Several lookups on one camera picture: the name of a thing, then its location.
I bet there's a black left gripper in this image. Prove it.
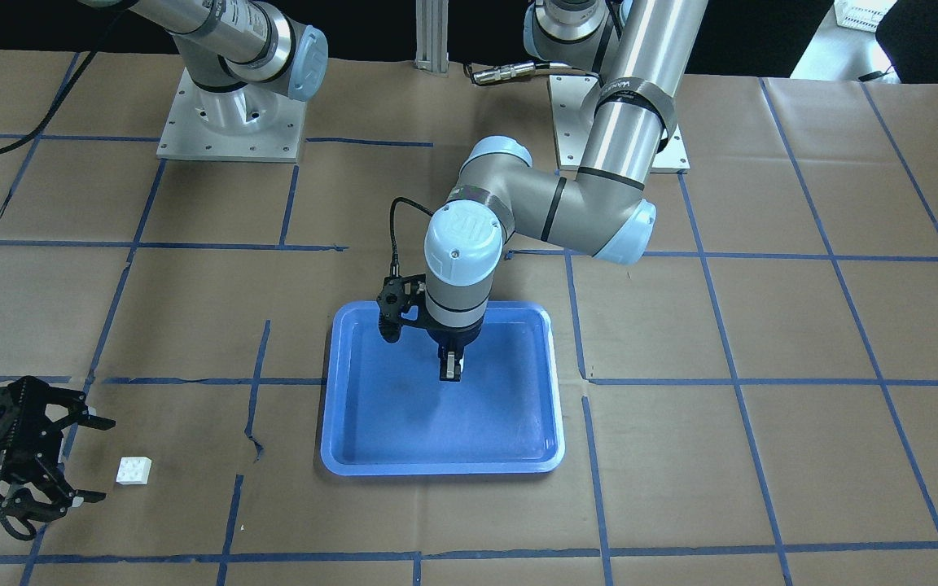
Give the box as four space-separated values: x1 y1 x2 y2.
427 319 484 382

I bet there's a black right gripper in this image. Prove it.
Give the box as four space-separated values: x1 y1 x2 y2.
0 376 116 529

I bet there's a white square toy block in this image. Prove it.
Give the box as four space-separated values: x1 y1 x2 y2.
115 457 153 486

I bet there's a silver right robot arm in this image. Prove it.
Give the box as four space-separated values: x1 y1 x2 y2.
0 1 328 541

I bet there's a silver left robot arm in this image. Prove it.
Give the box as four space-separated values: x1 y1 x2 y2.
320 1 708 478

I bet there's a blue plastic tray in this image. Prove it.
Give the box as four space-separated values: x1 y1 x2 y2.
320 301 565 476

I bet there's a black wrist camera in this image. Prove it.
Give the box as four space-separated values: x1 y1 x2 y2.
376 274 427 343

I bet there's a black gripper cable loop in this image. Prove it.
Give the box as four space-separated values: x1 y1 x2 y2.
0 476 38 542

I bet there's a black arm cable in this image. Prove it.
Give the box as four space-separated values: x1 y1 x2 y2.
388 196 437 278

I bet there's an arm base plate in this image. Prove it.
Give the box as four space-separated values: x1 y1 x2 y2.
548 74 691 173
156 71 306 164

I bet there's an aluminium frame post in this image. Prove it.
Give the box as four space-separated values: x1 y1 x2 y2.
414 0 449 77

